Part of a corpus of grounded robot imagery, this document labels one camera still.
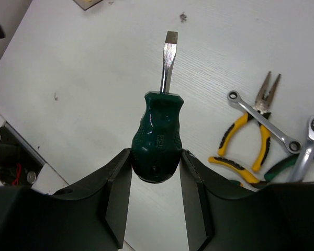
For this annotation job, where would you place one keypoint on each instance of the green handled pliers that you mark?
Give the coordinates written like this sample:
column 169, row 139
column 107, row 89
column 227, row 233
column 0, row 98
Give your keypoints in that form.
column 280, row 167

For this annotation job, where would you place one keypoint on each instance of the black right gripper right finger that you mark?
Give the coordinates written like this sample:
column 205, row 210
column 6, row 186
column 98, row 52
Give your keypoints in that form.
column 220, row 215

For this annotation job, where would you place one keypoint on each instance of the large silver ratchet wrench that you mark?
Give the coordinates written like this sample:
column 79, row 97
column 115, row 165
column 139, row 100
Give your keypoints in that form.
column 305, row 157

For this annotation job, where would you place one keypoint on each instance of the yellow needle-nose pliers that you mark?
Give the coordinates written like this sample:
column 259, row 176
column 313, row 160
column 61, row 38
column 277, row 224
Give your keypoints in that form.
column 262, row 106

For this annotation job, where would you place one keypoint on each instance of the yellow black cutting pliers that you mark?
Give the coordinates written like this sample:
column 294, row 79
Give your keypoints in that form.
column 247, row 176

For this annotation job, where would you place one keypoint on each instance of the green stubby flathead screwdriver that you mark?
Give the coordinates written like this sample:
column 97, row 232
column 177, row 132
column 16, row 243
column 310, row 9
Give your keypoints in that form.
column 156, row 146

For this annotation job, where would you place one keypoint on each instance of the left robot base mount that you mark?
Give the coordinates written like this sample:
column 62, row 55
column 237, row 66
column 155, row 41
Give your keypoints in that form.
column 20, row 164

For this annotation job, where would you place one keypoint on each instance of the small silver ratchet wrench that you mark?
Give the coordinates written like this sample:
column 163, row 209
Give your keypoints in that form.
column 292, row 146

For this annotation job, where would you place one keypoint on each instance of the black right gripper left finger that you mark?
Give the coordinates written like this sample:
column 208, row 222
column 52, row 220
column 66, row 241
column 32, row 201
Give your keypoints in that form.
column 89, row 214

